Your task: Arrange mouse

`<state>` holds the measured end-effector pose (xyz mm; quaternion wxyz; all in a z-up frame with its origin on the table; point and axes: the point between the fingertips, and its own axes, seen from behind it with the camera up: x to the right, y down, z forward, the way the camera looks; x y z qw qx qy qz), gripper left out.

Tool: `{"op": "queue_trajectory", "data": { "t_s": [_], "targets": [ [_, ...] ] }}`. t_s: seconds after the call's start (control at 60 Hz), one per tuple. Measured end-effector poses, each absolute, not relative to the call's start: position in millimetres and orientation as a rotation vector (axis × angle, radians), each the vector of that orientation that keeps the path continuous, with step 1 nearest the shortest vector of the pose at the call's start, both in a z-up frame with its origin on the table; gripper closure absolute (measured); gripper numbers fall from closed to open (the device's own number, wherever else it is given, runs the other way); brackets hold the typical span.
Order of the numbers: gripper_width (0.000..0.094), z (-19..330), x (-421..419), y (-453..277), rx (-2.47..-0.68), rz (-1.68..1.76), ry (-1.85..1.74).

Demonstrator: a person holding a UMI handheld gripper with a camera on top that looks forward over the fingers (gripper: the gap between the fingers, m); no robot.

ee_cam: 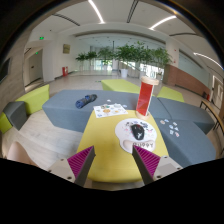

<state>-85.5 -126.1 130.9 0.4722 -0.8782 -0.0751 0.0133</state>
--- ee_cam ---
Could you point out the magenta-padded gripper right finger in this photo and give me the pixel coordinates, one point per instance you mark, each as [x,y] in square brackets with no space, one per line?
[146,160]

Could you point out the dark gray ottoman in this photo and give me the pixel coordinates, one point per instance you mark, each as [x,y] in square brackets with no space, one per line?
[15,115]

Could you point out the gray upholstered bench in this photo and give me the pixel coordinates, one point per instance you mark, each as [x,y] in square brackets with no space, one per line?
[63,110]
[193,148]
[186,111]

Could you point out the dark wall screen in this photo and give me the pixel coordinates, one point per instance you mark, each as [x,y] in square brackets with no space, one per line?
[4,70]

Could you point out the golden wall plaque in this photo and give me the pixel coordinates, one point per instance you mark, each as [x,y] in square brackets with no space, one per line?
[66,48]

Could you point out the group of ceiling strip lights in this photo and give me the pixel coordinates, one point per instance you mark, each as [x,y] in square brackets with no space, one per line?
[96,10]

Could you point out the wooden chair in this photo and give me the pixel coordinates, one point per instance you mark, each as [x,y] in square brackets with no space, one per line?
[215,115]

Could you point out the green exit sign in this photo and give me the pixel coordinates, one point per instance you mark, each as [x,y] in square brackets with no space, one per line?
[41,37]

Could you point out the lime green upholstered bench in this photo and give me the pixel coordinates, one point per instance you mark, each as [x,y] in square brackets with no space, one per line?
[170,94]
[35,98]
[120,85]

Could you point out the white sticker sheet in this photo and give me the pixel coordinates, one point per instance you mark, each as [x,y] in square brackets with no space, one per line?
[110,110]

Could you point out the pale pink chair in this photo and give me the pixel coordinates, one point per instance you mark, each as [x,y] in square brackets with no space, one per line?
[20,153]

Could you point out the white round printed mouse pad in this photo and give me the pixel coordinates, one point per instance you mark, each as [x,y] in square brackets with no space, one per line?
[123,133]

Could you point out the red fire equipment box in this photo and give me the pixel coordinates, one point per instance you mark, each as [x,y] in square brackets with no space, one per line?
[65,71]

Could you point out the group of small loose stickers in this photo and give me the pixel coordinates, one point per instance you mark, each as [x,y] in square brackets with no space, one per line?
[171,126]

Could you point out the black computer mouse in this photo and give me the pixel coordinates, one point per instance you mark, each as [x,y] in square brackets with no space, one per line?
[137,132]

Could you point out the group of potted plants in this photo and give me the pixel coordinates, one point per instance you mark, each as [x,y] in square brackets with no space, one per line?
[130,55]

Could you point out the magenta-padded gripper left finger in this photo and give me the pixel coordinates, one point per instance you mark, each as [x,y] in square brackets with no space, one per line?
[80,161]

